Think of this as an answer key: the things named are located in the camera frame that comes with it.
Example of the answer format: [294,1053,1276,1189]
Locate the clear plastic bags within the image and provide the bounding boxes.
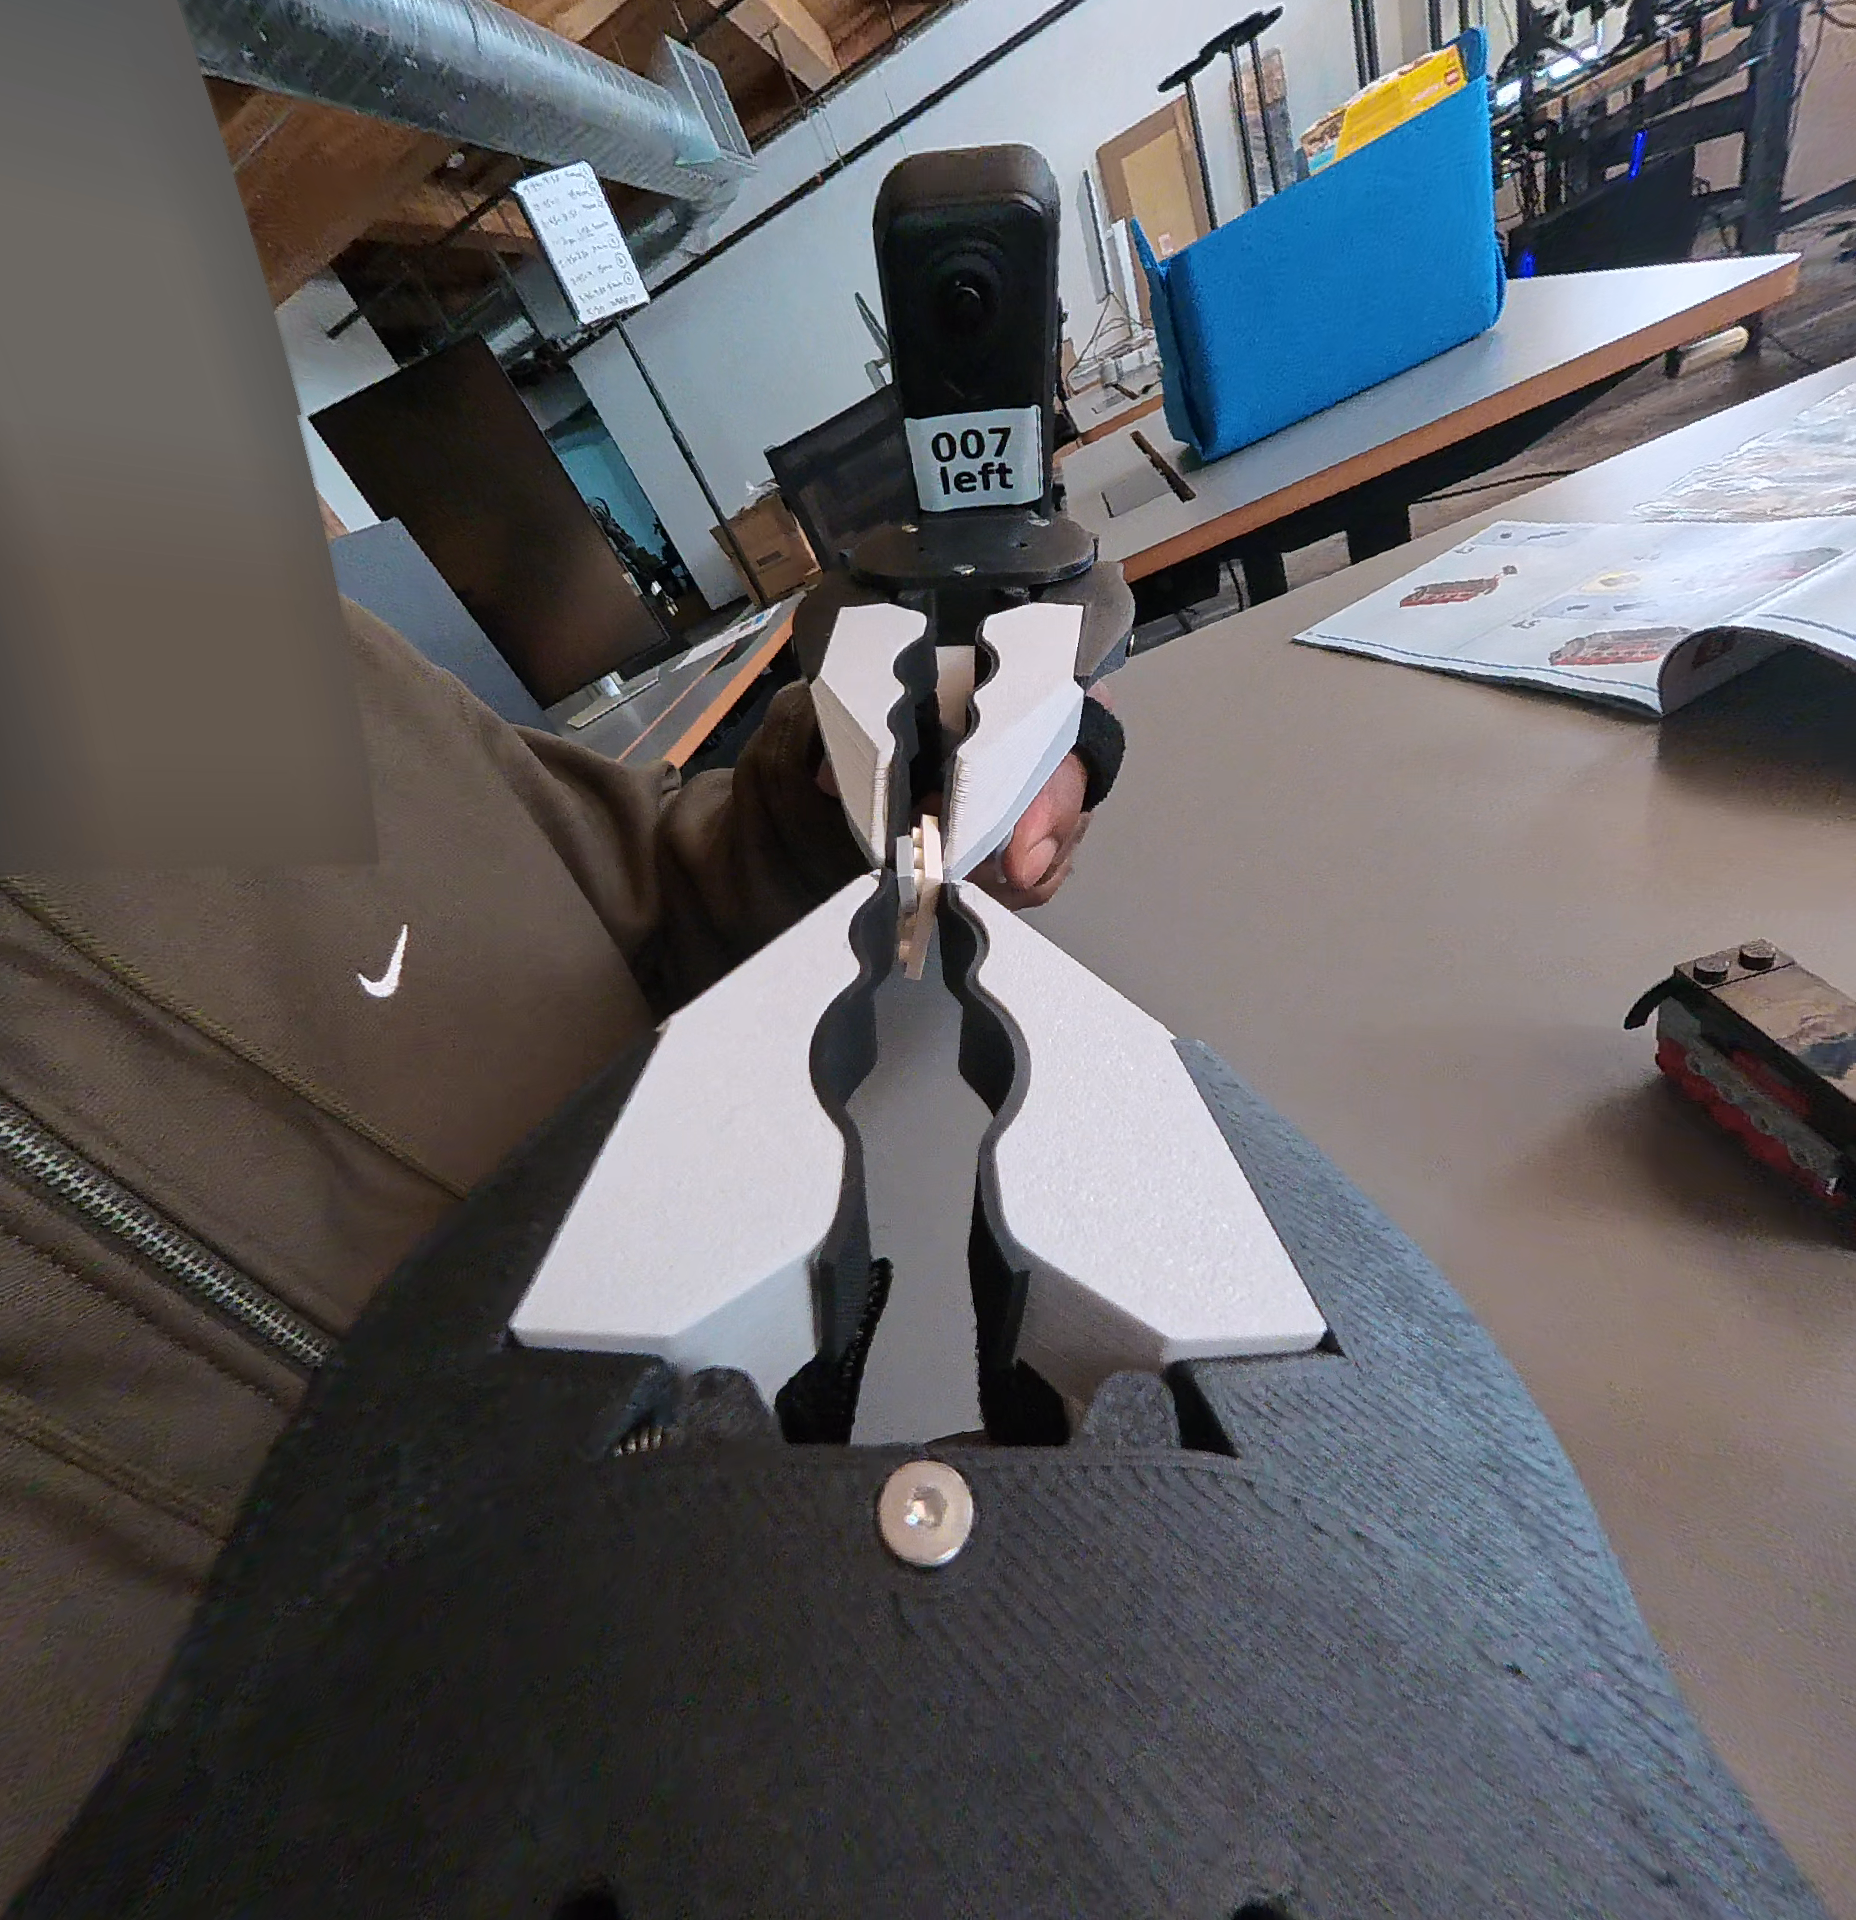
[1630,378,1856,524]

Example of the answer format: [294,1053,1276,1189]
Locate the blue felt storage bin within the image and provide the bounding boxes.
[1128,31,1510,465]

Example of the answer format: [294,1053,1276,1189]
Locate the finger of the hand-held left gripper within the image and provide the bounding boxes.
[808,601,930,876]
[939,601,1092,885]

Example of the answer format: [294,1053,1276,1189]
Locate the silver ventilation duct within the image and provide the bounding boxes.
[178,0,760,168]

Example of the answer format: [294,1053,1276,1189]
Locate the cardboard box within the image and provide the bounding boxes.
[708,488,821,613]

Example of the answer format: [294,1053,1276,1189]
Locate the black and red toy brick model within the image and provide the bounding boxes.
[1623,939,1856,1255]

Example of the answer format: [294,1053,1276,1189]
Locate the person's left forearm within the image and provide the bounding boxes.
[628,679,880,1023]

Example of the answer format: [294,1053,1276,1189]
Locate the white whiteboard on stand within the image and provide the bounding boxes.
[509,158,654,342]

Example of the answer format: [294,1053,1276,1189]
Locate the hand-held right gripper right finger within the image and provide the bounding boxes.
[942,882,1331,1401]

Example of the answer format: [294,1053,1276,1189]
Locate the person's olive hooded jacket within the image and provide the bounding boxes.
[0,593,869,1920]

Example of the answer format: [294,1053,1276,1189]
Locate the yellow toy box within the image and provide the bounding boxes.
[1293,45,1469,176]

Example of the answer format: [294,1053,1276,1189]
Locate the black office chair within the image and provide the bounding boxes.
[762,384,930,576]

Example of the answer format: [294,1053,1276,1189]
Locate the person's left hand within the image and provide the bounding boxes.
[982,679,1131,913]

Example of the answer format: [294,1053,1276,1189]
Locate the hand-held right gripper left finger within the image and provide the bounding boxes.
[508,876,888,1377]

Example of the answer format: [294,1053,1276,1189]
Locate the small tan toy brick piece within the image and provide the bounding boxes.
[891,811,947,985]

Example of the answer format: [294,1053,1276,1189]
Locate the open instruction booklet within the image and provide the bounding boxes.
[1293,510,1856,722]

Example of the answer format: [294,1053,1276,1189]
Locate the grey office table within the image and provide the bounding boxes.
[1056,253,1804,602]

